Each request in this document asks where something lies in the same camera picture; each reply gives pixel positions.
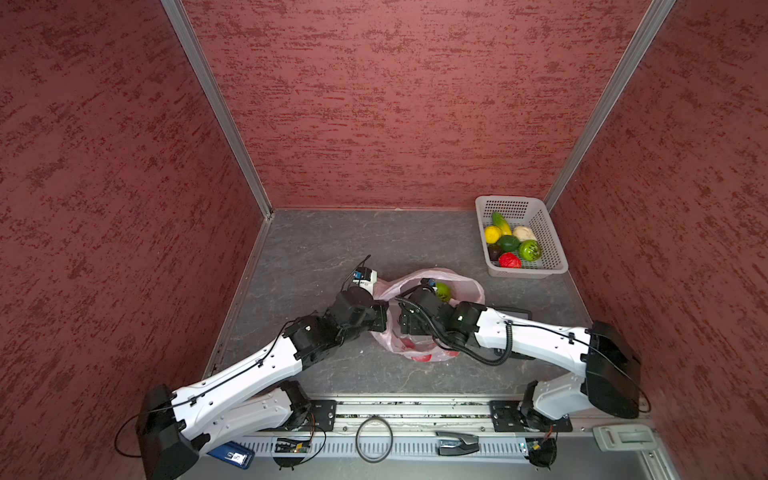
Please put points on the pale yellow fruit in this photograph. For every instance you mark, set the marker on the pale yellow fruit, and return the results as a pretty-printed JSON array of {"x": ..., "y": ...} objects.
[{"x": 523, "y": 233}]

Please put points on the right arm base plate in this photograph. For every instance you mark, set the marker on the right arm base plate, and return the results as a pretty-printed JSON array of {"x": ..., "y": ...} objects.
[{"x": 504, "y": 417}]

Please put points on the small green kiwi half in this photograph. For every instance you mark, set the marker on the small green kiwi half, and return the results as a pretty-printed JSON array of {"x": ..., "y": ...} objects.
[{"x": 443, "y": 292}]

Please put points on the blue black box device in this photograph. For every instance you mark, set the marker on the blue black box device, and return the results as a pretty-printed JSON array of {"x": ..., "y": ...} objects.
[{"x": 233, "y": 454}]

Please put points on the black stapler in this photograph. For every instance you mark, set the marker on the black stapler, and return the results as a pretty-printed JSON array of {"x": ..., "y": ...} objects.
[{"x": 452, "y": 444}]

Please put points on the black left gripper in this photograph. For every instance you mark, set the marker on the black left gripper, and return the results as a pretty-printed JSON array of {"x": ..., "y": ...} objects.
[{"x": 379, "y": 308}]

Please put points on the white perforated plastic basket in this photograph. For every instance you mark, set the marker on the white perforated plastic basket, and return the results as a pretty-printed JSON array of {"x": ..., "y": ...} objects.
[{"x": 522, "y": 212}]

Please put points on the dark brown round fruit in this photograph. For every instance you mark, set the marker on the dark brown round fruit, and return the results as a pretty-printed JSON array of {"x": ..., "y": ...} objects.
[{"x": 494, "y": 252}]

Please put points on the left small circuit board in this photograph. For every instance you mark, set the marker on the left small circuit board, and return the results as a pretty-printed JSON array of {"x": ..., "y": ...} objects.
[{"x": 293, "y": 446}]

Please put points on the pink printed plastic bag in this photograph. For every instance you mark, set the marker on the pink printed plastic bag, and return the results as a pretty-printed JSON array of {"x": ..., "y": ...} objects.
[{"x": 421, "y": 348}]

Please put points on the aluminium corner post right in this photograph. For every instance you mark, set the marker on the aluminium corner post right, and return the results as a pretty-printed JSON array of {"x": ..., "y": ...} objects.
[{"x": 646, "y": 31}]

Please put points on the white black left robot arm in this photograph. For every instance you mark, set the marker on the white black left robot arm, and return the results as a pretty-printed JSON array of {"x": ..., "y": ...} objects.
[{"x": 175, "y": 427}]

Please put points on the aluminium corner post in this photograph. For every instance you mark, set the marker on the aluminium corner post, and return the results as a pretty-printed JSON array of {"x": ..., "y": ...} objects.
[
  {"x": 646, "y": 31},
  {"x": 184, "y": 31}
]

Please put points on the green spotted custard apple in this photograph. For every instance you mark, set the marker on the green spotted custard apple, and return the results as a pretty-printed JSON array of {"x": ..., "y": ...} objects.
[{"x": 530, "y": 250}]

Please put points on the green round fruit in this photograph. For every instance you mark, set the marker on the green round fruit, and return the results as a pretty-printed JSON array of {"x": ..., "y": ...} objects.
[{"x": 508, "y": 243}]

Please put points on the grey plastic holder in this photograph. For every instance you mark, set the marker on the grey plastic holder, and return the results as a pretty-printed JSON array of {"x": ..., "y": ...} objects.
[{"x": 625, "y": 438}]

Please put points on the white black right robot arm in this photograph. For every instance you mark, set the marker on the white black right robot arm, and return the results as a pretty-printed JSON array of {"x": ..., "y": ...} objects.
[{"x": 601, "y": 370}]

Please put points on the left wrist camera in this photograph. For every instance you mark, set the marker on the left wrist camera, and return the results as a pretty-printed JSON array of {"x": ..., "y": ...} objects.
[{"x": 365, "y": 278}]

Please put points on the aluminium corner post left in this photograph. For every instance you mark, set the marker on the aluminium corner post left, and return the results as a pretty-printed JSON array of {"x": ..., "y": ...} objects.
[{"x": 184, "y": 31}]

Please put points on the right small circuit board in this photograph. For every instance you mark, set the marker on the right small circuit board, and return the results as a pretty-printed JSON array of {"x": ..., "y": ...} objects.
[{"x": 542, "y": 453}]

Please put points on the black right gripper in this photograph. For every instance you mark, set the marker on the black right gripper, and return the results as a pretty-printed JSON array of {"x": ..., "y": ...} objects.
[{"x": 409, "y": 319}]

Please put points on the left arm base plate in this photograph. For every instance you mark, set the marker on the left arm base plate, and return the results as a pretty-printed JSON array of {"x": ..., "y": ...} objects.
[{"x": 321, "y": 415}]

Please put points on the black desk calculator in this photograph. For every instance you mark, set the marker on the black desk calculator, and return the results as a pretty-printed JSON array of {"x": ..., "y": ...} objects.
[{"x": 514, "y": 312}]

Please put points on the yellow orange round fruit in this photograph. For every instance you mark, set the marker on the yellow orange round fruit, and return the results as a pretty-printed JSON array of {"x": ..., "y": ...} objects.
[{"x": 492, "y": 234}]

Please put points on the red fruit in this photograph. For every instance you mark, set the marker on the red fruit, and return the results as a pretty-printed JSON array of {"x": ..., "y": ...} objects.
[{"x": 510, "y": 260}]

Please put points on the yellow green mango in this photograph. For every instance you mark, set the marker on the yellow green mango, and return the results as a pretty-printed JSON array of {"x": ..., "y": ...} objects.
[{"x": 499, "y": 221}]

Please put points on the aluminium front rail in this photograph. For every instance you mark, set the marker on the aluminium front rail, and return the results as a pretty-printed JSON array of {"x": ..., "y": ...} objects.
[{"x": 400, "y": 428}]

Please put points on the small circuit board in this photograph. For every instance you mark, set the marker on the small circuit board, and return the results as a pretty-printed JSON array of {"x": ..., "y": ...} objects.
[
  {"x": 293, "y": 446},
  {"x": 542, "y": 453}
]

